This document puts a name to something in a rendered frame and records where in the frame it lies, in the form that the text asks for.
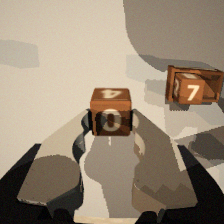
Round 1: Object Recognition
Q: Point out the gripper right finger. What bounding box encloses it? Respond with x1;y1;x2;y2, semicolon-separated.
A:
130;109;224;224

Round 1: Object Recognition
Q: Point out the orange wooden calendar cube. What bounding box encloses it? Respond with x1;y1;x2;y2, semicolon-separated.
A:
172;72;205;105
90;88;132;136

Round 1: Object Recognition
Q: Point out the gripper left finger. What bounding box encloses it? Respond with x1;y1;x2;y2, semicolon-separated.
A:
0;108;92;224

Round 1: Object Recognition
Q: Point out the orange wooden tray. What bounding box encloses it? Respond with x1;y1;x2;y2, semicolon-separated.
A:
165;65;224;102

